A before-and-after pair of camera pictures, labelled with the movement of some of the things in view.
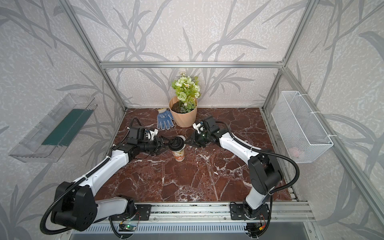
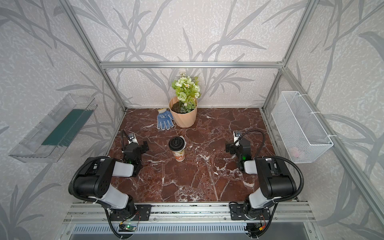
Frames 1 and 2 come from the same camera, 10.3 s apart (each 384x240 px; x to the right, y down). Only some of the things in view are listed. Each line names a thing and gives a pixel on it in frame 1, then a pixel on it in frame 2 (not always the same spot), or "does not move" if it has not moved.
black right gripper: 194,142 -> 232,147
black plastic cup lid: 177,144 does not move
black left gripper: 158,146 -> 142,149
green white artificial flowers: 187,91 does not move
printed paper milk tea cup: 179,155 does not move
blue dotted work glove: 164,120 does not move
